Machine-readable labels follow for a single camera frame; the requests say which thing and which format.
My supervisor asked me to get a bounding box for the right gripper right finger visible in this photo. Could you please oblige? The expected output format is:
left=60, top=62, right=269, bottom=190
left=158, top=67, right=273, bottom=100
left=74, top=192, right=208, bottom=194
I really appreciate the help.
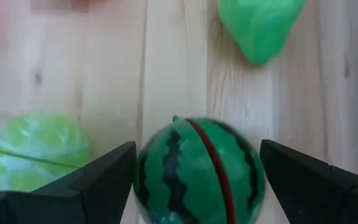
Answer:
left=259, top=139, right=358, bottom=224

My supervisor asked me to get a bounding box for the striped watermelon toy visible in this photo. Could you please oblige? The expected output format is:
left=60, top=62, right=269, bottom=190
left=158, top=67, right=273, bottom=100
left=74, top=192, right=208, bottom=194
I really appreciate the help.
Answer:
left=134, top=115, right=266, bottom=224

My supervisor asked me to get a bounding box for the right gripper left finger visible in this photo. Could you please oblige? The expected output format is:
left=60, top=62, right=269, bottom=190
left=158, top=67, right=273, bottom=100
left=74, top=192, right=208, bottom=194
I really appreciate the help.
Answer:
left=0, top=141, right=137, bottom=224

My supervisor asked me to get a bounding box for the light green cabbage toy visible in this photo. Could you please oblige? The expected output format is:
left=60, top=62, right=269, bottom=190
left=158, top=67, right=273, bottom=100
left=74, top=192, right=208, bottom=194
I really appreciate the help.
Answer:
left=0, top=113, right=91, bottom=192

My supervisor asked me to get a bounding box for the light green pear toy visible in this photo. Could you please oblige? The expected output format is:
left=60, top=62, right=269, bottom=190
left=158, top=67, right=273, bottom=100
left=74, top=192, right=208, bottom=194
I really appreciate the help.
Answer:
left=218, top=0, right=307, bottom=65

